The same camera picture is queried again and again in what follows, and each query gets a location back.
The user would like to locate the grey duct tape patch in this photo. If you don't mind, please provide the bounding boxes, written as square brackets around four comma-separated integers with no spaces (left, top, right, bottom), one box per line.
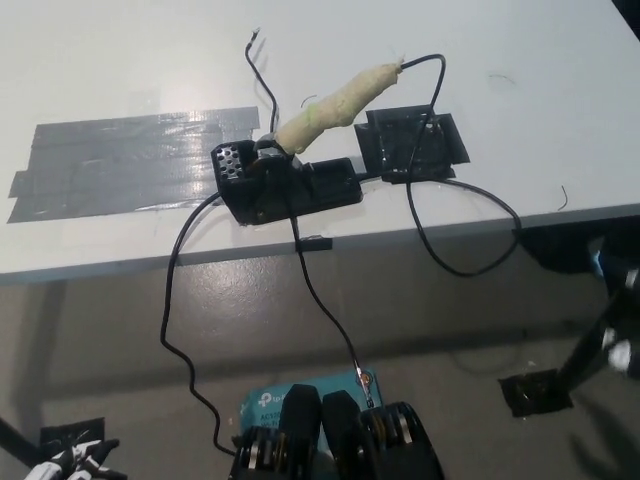
[6,105,262,225]

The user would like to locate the long black cable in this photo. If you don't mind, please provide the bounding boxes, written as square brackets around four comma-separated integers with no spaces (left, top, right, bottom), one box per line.
[159,193,238,457]

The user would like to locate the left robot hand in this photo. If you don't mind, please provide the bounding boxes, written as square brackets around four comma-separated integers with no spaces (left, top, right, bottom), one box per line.
[23,437,127,480]

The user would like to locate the small black tape strip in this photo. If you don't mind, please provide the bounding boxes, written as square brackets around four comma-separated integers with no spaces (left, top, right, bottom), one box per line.
[294,236,334,253]

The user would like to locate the black soldering iron cable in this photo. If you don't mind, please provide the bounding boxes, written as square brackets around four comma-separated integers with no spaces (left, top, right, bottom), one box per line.
[356,53,524,278]

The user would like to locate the thin black wire bare tip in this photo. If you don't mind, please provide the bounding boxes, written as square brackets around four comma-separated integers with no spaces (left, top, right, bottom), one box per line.
[243,28,280,137]

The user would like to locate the cream-wrapped soldering iron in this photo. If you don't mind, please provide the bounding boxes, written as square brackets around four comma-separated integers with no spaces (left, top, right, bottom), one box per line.
[273,53,406,156]

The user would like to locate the black table leg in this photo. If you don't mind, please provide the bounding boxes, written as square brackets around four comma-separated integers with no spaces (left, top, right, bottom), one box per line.
[515,227,629,404]
[0,413,37,457]

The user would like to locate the teal tp-link box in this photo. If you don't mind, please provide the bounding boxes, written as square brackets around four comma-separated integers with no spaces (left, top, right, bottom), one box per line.
[236,368,387,444]

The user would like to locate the black soldering iron base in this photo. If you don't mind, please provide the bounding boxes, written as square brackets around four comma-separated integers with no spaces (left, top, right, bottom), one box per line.
[209,132,364,225]

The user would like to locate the black cable with metal connector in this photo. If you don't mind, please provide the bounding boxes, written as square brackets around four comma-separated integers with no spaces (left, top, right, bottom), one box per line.
[287,187,375,409]

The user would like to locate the black tape patch holder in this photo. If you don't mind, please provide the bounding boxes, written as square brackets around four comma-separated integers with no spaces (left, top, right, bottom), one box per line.
[353,104,472,186]

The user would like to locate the black robot torso blocks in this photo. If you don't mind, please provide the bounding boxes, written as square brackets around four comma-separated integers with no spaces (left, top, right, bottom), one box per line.
[228,382,447,480]

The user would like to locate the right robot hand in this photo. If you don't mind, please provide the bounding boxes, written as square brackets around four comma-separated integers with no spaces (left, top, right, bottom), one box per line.
[593,243,640,377]

